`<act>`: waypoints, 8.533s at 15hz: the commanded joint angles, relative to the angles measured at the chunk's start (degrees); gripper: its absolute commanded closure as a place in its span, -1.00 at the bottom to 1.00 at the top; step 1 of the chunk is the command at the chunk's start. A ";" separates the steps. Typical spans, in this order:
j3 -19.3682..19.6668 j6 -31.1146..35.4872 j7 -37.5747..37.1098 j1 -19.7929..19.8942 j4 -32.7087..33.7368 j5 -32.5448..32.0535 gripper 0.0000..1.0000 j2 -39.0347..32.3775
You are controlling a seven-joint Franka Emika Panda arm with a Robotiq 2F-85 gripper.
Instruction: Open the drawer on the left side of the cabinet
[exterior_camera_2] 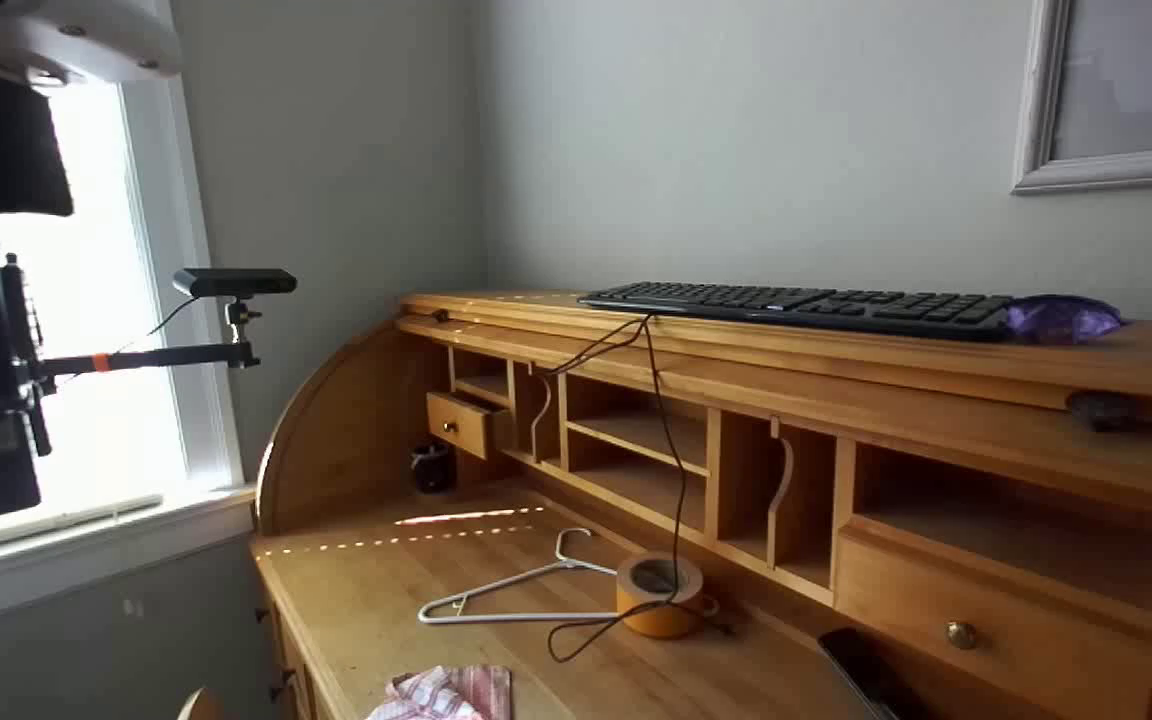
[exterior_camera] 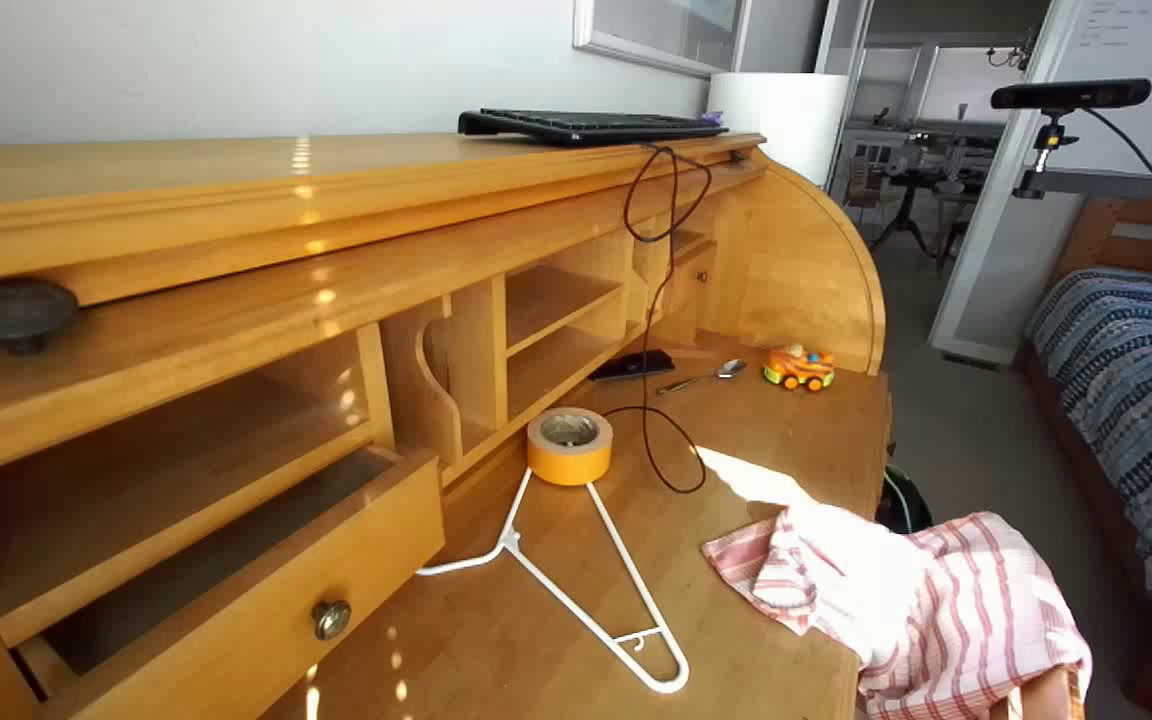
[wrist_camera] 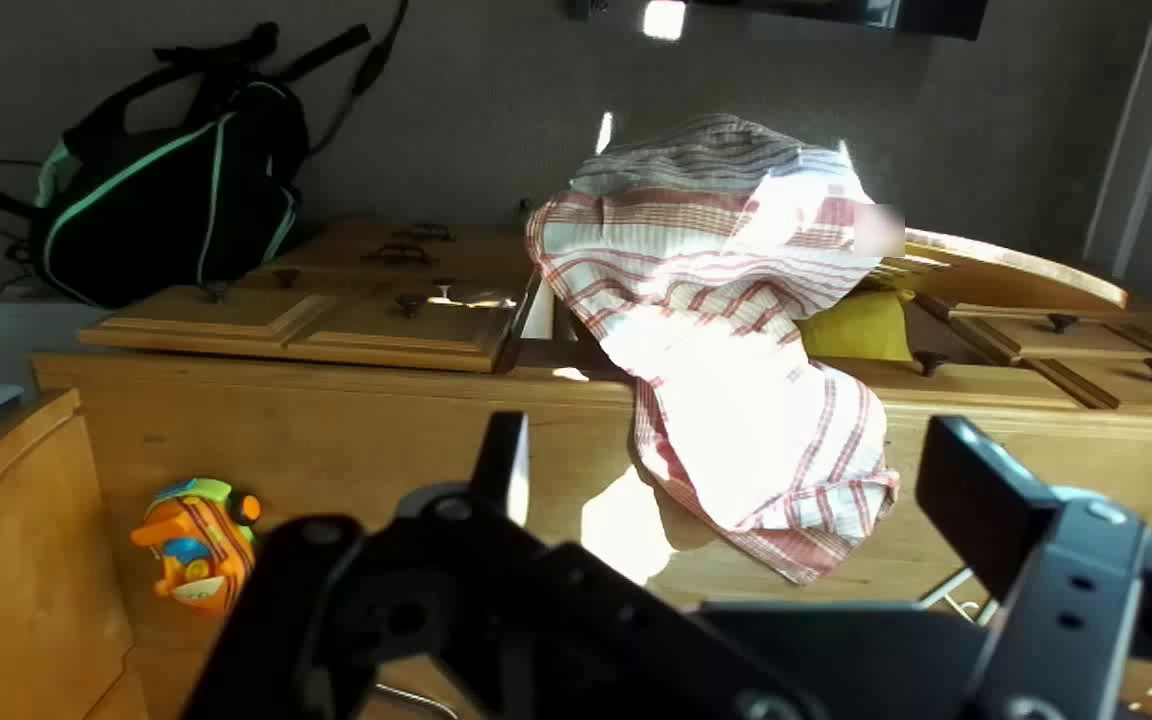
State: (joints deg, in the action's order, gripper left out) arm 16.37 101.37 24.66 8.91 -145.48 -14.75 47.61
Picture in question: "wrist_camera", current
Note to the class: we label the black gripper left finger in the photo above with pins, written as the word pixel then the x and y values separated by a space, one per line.
pixel 503 467

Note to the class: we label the red white striped towel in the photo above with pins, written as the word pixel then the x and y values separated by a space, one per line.
pixel 720 333

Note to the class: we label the yellow cushion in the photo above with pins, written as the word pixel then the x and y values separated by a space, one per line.
pixel 862 331

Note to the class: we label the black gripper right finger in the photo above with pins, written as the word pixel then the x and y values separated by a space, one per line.
pixel 991 507

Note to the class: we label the orange toy figure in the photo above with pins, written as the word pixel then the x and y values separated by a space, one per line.
pixel 197 542

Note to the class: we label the wooden roll-top desk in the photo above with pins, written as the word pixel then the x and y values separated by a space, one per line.
pixel 339 427

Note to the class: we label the dark flat object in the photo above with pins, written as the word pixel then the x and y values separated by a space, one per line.
pixel 859 8

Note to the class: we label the black backpack with green trim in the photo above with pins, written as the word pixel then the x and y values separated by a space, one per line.
pixel 160 203

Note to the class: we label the small white object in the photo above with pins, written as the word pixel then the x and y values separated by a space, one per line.
pixel 667 17

